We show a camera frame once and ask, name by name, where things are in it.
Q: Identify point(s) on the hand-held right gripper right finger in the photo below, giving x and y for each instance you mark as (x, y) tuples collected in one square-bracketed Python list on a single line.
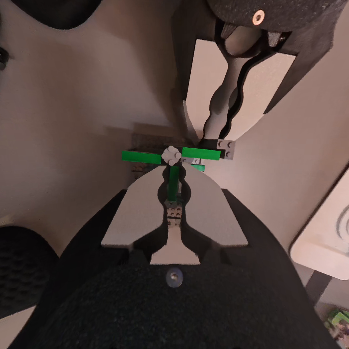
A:
[(215, 218)]

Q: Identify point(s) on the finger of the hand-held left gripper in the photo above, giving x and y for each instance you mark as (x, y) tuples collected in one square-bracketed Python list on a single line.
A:
[(204, 76), (261, 87)]

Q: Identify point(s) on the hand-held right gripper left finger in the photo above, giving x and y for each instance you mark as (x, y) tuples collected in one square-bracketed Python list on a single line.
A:
[(136, 218)]

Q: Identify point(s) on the green topped toy brick door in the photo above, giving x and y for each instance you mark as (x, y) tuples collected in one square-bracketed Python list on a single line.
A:
[(141, 156)]

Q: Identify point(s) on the grey toy brick model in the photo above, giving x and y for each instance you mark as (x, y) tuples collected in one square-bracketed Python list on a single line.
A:
[(226, 148)]

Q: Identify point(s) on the grey desk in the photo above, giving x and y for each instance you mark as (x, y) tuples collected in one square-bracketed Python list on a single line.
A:
[(68, 122)]

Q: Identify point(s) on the green printed cardboard box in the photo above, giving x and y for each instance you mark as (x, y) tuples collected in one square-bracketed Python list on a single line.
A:
[(338, 319)]

